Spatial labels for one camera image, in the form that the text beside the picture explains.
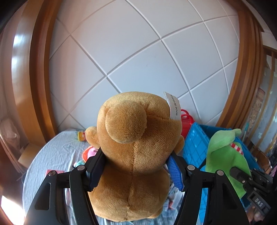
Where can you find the brown teddy bear plush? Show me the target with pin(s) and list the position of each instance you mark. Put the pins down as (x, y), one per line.
(137, 132)

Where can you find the green crocodile plush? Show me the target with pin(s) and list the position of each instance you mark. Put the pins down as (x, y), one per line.
(225, 153)

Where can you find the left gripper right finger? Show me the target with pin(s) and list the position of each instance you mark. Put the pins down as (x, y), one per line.
(190, 181)

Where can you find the orange hooded pink plush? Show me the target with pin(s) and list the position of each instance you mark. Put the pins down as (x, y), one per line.
(89, 152)

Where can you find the pink yellow snack box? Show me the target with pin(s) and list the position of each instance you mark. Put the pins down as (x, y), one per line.
(81, 135)

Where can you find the blue plastic folding crate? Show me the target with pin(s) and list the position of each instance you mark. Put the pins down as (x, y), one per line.
(196, 146)

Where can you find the red plastic toy case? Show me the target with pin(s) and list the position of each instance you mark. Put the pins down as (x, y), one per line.
(187, 121)

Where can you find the pink floral tissue pack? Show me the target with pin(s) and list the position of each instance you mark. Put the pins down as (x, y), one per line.
(53, 172)

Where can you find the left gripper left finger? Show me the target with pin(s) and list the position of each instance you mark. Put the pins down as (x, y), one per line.
(82, 180)

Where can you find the white striped tablecloth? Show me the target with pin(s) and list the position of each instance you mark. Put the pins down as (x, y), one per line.
(60, 154)

